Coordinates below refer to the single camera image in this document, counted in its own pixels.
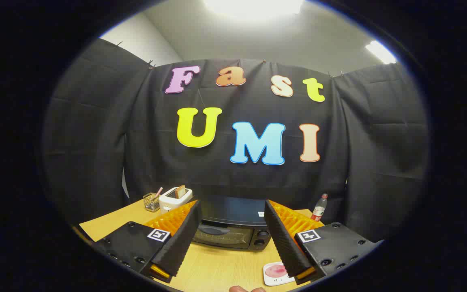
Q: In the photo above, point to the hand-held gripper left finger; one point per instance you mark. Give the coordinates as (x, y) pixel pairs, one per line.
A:
(178, 243)

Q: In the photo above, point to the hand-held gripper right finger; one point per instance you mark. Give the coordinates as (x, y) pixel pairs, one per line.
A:
(286, 247)

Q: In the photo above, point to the pink round food slice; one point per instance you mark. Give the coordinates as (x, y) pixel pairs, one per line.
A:
(276, 271)

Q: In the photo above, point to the white square plate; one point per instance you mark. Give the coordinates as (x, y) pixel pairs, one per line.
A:
(272, 281)

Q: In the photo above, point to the black toaster oven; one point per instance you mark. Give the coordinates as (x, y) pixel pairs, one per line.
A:
(233, 237)

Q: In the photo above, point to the white bread toaster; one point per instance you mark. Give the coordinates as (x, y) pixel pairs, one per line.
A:
(168, 203)

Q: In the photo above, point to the clear bottle with red label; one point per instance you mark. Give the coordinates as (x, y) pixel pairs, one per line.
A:
(319, 210)

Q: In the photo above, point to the brown bread slice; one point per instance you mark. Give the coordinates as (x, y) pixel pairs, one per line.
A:
(180, 191)

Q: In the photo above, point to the pink pen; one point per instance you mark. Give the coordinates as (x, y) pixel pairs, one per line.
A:
(158, 192)

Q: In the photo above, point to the small ceiling light panel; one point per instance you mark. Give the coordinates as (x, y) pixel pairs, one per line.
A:
(380, 52)

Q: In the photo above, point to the large ceiling light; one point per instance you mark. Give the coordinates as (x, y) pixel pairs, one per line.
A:
(253, 6)

